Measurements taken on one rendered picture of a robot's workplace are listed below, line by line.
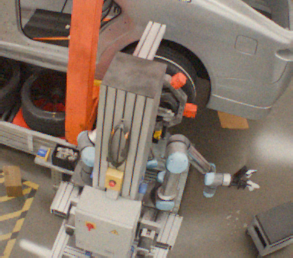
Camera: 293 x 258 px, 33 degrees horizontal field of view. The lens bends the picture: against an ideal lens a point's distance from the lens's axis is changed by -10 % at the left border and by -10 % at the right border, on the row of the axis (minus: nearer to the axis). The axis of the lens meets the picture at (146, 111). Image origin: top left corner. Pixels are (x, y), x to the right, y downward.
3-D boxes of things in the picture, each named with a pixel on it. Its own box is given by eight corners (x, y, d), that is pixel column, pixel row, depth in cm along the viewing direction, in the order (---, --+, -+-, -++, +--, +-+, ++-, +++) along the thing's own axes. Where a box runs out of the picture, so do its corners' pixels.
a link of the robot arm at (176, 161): (172, 195, 339) (188, 140, 300) (172, 213, 329) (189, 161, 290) (153, 194, 338) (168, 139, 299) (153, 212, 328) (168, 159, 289)
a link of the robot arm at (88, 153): (83, 173, 342) (83, 161, 333) (79, 158, 351) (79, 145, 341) (101, 172, 345) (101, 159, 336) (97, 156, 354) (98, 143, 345)
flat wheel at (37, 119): (91, 85, 493) (93, 66, 476) (91, 140, 448) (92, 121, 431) (25, 84, 484) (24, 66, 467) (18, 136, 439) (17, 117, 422)
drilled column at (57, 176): (66, 188, 441) (66, 159, 411) (62, 197, 434) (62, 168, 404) (56, 185, 442) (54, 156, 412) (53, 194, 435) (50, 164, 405)
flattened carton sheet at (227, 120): (237, 90, 555) (238, 88, 553) (248, 129, 517) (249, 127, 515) (211, 89, 550) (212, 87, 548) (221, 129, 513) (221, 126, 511)
